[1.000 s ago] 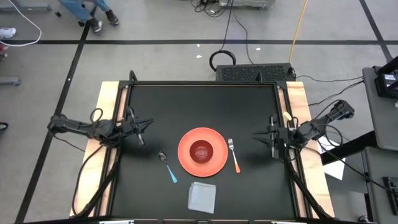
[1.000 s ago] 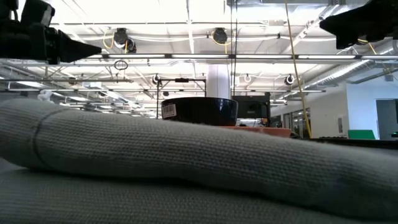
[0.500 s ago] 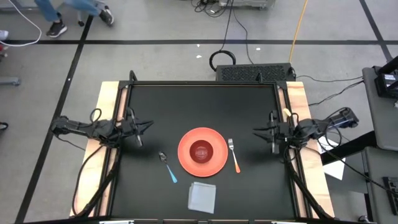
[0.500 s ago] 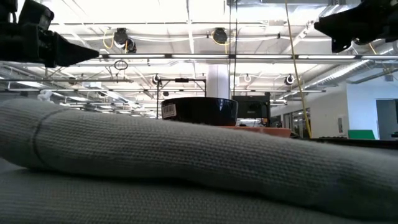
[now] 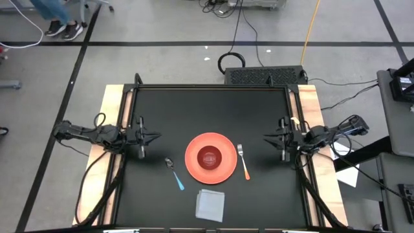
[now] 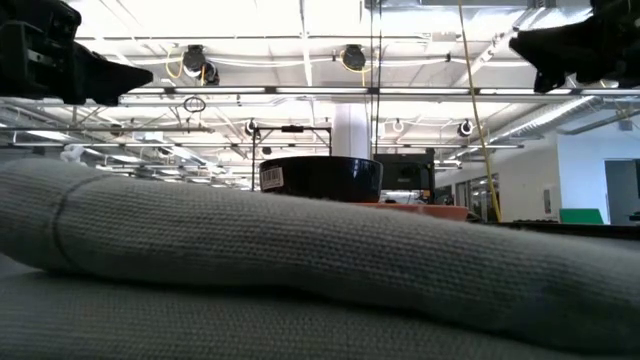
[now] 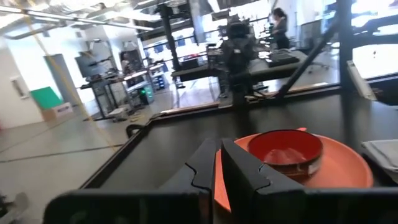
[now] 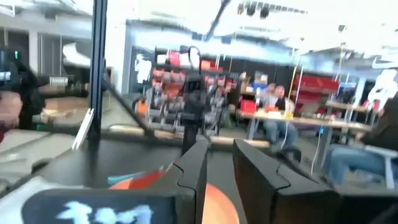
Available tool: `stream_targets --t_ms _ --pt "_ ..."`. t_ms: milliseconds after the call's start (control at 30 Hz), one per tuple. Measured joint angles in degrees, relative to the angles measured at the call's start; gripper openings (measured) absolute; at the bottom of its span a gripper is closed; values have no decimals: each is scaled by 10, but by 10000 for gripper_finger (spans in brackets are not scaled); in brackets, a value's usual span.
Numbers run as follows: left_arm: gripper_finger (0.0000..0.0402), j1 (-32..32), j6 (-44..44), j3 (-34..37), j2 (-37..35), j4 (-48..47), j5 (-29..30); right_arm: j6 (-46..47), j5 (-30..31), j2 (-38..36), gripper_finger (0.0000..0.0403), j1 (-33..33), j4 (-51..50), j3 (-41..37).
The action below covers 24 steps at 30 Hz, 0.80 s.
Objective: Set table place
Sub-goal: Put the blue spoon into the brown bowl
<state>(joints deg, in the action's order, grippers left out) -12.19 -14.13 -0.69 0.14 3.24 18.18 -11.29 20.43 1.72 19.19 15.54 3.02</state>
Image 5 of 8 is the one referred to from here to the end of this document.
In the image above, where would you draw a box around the grey folded cloth napkin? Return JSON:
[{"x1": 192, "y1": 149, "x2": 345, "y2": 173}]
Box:
[{"x1": 195, "y1": 188, "x2": 226, "y2": 223}]

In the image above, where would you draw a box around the white cable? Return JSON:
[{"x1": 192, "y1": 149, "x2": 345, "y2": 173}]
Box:
[{"x1": 0, "y1": 0, "x2": 45, "y2": 50}]

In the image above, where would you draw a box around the grey office chair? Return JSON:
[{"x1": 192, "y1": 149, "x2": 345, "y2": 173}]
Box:
[{"x1": 76, "y1": 0, "x2": 114, "y2": 29}]

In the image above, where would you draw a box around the grey metal table foot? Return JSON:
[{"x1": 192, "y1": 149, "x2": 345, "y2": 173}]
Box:
[{"x1": 0, "y1": 80, "x2": 23, "y2": 91}]

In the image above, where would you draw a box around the grey cart top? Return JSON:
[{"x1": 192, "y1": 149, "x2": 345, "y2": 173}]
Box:
[{"x1": 376, "y1": 69, "x2": 414, "y2": 159}]

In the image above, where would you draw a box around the metal spoon with blue handle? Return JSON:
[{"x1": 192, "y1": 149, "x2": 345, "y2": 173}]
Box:
[{"x1": 164, "y1": 157, "x2": 186, "y2": 192}]

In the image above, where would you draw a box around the black computer case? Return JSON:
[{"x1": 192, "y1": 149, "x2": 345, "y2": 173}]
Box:
[{"x1": 223, "y1": 65, "x2": 309, "y2": 87}]

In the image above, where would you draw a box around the black cable with coil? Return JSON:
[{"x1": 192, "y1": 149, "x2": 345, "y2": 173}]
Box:
[{"x1": 217, "y1": 0, "x2": 246, "y2": 76}]

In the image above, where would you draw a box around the grey side table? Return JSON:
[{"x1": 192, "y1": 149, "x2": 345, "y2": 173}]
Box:
[{"x1": 377, "y1": 151, "x2": 414, "y2": 233}]

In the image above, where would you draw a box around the white paper sheet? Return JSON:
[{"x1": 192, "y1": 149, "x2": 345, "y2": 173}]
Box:
[{"x1": 332, "y1": 140, "x2": 360, "y2": 188}]

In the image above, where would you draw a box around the black box with label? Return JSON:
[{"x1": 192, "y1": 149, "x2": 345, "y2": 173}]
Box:
[{"x1": 389, "y1": 58, "x2": 414, "y2": 104}]

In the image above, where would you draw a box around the metal fork with orange handle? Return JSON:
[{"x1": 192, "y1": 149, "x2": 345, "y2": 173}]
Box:
[{"x1": 237, "y1": 143, "x2": 251, "y2": 181}]

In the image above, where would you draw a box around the thick black cable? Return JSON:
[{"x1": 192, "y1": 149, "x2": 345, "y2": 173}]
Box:
[{"x1": 74, "y1": 149, "x2": 113, "y2": 227}]

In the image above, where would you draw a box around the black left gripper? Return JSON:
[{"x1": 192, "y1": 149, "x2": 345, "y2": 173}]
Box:
[{"x1": 125, "y1": 115, "x2": 162, "y2": 160}]

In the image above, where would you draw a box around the yellow cable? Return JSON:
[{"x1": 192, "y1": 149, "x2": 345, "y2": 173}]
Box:
[{"x1": 300, "y1": 0, "x2": 322, "y2": 67}]

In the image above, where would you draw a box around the grey device housing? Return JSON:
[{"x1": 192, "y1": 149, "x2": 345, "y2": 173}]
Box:
[{"x1": 227, "y1": 0, "x2": 287, "y2": 10}]

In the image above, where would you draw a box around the black metal table frame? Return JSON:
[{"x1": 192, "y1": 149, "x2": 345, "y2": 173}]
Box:
[{"x1": 73, "y1": 72, "x2": 349, "y2": 233}]

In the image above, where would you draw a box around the black keyboard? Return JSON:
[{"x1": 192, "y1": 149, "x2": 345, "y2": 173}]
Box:
[{"x1": 397, "y1": 183, "x2": 414, "y2": 225}]

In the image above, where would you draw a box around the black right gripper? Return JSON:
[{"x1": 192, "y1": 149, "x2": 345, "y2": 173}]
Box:
[{"x1": 263, "y1": 116, "x2": 303, "y2": 163}]

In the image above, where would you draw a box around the black metal beam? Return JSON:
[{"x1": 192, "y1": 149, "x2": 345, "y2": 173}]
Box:
[{"x1": 332, "y1": 135, "x2": 393, "y2": 172}]

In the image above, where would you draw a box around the person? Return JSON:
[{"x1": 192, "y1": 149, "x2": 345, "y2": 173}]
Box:
[{"x1": 29, "y1": 0, "x2": 84, "y2": 41}]

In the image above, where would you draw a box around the tangled black cable bundle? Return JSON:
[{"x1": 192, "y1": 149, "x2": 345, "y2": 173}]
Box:
[{"x1": 197, "y1": 0, "x2": 242, "y2": 19}]

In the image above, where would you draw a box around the orange round plate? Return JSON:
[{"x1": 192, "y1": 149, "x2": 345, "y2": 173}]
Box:
[{"x1": 184, "y1": 132, "x2": 239, "y2": 186}]

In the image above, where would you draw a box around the thin black cable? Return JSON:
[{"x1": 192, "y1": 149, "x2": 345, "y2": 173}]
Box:
[
  {"x1": 307, "y1": 77, "x2": 379, "y2": 87},
  {"x1": 320, "y1": 83, "x2": 379, "y2": 111},
  {"x1": 241, "y1": 8, "x2": 265, "y2": 68},
  {"x1": 329, "y1": 151, "x2": 414, "y2": 206}
]

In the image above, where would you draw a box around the red bowl with black outside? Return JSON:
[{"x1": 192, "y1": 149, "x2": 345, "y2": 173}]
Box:
[{"x1": 196, "y1": 144, "x2": 223, "y2": 171}]

